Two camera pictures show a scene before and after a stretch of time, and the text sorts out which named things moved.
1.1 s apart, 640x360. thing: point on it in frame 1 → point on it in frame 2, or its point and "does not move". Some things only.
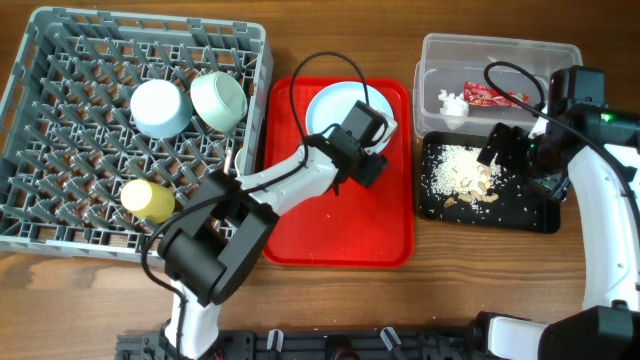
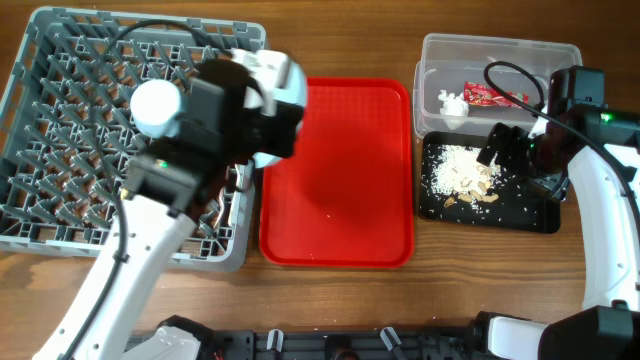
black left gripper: (369, 172) → (288, 120)
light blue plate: (331, 103) → (284, 80)
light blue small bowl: (159, 109) does not move
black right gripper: (507, 156) does not move
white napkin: (453, 105) does not move
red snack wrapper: (484, 95) does not move
